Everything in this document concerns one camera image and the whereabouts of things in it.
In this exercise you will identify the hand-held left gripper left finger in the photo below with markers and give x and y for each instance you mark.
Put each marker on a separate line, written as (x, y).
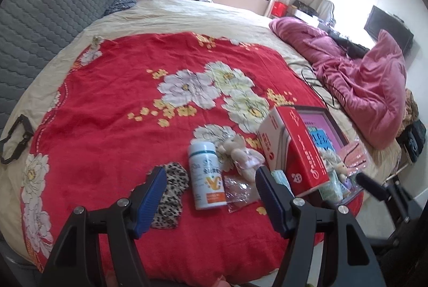
(152, 203)

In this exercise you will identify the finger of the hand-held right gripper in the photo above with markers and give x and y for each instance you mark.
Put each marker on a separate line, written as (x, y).
(369, 185)

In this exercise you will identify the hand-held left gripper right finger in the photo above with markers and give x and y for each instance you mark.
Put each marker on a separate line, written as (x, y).
(272, 203)

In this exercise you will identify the white tissue pack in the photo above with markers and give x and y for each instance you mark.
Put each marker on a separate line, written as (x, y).
(282, 181)

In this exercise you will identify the leopard print cloth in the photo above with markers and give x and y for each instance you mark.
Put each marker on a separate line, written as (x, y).
(172, 186)

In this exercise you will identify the green tissue pack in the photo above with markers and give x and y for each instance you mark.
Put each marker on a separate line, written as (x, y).
(331, 190)

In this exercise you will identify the red tissue box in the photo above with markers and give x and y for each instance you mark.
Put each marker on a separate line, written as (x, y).
(294, 146)

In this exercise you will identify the bear plush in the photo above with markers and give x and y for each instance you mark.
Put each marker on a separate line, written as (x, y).
(237, 153)

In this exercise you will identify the dark tray with pink book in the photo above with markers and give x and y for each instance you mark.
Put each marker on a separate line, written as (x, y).
(321, 125)

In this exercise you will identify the clear plastic bag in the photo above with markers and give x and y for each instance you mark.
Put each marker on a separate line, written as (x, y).
(242, 193)

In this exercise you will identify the white supplement bottle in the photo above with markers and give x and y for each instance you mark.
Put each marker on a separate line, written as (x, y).
(207, 176)

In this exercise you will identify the black backpack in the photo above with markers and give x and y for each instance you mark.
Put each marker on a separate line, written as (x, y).
(414, 140)

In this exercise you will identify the red floral blanket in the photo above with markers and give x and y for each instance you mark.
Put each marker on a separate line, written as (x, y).
(117, 106)

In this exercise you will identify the pink quilt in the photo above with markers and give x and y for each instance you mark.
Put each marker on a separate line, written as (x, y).
(361, 80)

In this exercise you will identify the black garment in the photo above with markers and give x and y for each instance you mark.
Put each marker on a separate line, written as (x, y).
(351, 46)

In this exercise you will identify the black plastic buckle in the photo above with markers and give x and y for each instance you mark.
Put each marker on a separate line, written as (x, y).
(16, 140)

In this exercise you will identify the black television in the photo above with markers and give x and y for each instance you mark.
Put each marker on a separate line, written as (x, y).
(388, 28)

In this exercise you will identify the black bag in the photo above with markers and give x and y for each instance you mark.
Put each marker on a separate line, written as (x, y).
(304, 8)

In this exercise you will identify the blue patterned pillow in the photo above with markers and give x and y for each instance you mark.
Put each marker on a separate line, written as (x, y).
(122, 4)

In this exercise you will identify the grey quilted headboard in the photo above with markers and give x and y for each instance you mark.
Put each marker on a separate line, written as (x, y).
(50, 16)

